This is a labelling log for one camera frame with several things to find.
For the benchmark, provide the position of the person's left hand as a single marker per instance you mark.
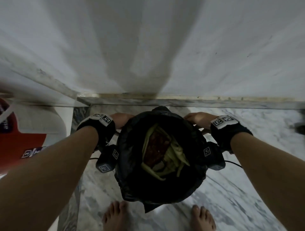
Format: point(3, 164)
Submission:
point(122, 119)

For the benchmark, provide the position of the person's right hand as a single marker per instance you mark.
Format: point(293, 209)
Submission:
point(202, 119)

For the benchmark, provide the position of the black garbage bag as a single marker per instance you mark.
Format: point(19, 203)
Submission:
point(133, 176)

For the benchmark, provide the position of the person's left forearm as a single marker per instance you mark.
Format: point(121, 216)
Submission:
point(47, 178)

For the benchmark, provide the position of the person's right forearm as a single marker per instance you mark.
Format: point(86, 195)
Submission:
point(274, 171)

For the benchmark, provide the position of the person's left foot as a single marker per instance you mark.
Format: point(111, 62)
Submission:
point(116, 217)

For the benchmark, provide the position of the person's foot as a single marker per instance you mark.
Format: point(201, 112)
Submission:
point(116, 217)
point(202, 220)

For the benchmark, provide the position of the person's right foot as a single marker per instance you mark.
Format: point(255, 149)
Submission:
point(202, 220)

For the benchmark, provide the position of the brown food waste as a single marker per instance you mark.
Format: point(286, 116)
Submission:
point(156, 147)

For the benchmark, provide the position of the green vegetable peels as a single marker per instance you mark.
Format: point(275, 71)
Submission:
point(177, 157)

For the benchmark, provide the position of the black caster wheel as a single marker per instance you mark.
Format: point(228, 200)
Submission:
point(300, 128)

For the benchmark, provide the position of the red and white plastic bucket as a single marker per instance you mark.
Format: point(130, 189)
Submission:
point(21, 147)

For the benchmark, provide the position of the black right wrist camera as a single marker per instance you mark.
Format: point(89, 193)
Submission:
point(213, 155)

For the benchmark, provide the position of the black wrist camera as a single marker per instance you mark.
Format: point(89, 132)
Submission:
point(107, 159)
point(213, 155)

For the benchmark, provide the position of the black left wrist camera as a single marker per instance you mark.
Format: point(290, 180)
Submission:
point(107, 159)

